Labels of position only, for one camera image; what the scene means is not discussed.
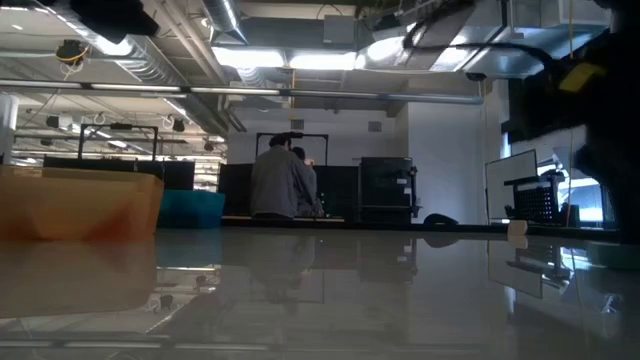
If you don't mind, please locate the grey ceiling pipe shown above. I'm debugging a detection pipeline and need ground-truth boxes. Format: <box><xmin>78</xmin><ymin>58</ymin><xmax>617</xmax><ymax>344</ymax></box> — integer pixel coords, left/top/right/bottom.
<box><xmin>0</xmin><ymin>79</ymin><xmax>484</xmax><ymax>105</ymax></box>

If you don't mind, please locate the black partition screen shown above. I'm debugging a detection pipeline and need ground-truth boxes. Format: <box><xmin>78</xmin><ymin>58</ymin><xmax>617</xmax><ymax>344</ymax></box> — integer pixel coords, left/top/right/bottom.
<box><xmin>42</xmin><ymin>155</ymin><xmax>197</xmax><ymax>192</ymax></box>
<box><xmin>217</xmin><ymin>162</ymin><xmax>362</xmax><ymax>222</ymax></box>

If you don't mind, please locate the silver spiral duct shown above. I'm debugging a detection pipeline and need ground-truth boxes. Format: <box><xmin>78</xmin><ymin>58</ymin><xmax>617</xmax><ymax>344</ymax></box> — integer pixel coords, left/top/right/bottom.
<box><xmin>199</xmin><ymin>0</ymin><xmax>249</xmax><ymax>44</ymax></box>
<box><xmin>52</xmin><ymin>2</ymin><xmax>187</xmax><ymax>87</ymax></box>

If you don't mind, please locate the white reflector panel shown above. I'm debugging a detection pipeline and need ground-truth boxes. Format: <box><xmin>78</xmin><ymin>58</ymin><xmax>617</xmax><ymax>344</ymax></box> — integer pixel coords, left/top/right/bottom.
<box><xmin>551</xmin><ymin>143</ymin><xmax>582</xmax><ymax>176</ymax></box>

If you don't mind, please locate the black table frame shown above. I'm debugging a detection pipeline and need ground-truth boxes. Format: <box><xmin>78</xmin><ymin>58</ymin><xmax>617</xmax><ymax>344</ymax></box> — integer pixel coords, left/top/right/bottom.
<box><xmin>157</xmin><ymin>222</ymin><xmax>621</xmax><ymax>239</ymax></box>

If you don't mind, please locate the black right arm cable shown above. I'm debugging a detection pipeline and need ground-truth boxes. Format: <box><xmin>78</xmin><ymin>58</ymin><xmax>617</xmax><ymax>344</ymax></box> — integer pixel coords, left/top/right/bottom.
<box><xmin>401</xmin><ymin>0</ymin><xmax>559</xmax><ymax>69</ymax></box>

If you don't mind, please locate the blue plastic bin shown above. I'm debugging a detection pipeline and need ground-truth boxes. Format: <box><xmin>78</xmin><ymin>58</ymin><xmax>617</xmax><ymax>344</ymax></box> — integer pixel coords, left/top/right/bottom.
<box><xmin>158</xmin><ymin>189</ymin><xmax>226</xmax><ymax>231</ymax></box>

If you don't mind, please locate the whiteboard on stand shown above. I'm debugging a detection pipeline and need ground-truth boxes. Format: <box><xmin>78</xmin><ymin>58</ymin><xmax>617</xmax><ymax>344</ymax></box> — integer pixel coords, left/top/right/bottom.
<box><xmin>485</xmin><ymin>148</ymin><xmax>539</xmax><ymax>222</ymax></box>

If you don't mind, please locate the black frame handle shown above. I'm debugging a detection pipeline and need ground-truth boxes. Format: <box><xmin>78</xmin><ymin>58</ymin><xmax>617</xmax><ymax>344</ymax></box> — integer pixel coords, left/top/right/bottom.
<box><xmin>422</xmin><ymin>212</ymin><xmax>460</xmax><ymax>227</ymax></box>

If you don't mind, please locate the teal wooden block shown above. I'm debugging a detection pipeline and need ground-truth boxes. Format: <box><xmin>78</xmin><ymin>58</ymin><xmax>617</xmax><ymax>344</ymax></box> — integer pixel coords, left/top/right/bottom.
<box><xmin>585</xmin><ymin>241</ymin><xmax>640</xmax><ymax>272</ymax></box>

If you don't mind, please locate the black cabinet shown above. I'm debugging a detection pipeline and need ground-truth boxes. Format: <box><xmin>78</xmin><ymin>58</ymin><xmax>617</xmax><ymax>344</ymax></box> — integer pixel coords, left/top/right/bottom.
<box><xmin>359</xmin><ymin>155</ymin><xmax>418</xmax><ymax>227</ymax></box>

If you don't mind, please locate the yellow hanging cable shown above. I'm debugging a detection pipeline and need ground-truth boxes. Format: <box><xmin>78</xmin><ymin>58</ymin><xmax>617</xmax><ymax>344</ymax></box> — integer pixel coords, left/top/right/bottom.
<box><xmin>566</xmin><ymin>0</ymin><xmax>577</xmax><ymax>226</ymax></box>

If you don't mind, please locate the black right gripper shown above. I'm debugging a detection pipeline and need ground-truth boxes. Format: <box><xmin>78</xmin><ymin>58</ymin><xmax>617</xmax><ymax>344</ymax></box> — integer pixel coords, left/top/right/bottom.
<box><xmin>507</xmin><ymin>27</ymin><xmax>640</xmax><ymax>242</ymax></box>

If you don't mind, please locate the orange plastic bin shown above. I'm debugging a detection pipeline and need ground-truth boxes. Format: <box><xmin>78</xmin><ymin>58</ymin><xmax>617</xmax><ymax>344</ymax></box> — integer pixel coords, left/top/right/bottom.
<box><xmin>0</xmin><ymin>164</ymin><xmax>165</xmax><ymax>244</ymax></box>

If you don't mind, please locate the ceiling light panel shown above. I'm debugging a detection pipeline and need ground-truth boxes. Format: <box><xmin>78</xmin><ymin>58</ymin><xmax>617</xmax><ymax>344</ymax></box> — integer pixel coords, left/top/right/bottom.
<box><xmin>212</xmin><ymin>46</ymin><xmax>362</xmax><ymax>72</ymax></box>

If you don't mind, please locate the black gantry frame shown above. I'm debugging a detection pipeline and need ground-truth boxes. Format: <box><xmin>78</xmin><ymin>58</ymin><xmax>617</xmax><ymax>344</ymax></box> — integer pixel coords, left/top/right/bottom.
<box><xmin>77</xmin><ymin>122</ymin><xmax>160</xmax><ymax>163</ymax></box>
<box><xmin>255</xmin><ymin>131</ymin><xmax>330</xmax><ymax>167</ymax></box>

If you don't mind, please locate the wooden desk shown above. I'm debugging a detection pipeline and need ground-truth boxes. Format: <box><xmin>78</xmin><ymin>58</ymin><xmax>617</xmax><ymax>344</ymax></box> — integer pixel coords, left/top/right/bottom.
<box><xmin>220</xmin><ymin>214</ymin><xmax>347</xmax><ymax>225</ymax></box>

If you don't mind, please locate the ceiling cord reel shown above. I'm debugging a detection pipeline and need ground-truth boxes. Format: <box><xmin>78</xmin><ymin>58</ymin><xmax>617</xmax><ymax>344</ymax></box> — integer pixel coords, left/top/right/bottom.
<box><xmin>54</xmin><ymin>38</ymin><xmax>92</xmax><ymax>69</ymax></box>

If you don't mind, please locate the black perforated panel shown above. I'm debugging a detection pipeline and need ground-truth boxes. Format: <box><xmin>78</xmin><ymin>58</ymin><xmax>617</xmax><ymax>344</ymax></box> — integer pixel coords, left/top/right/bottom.
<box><xmin>503</xmin><ymin>169</ymin><xmax>568</xmax><ymax>225</ymax></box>

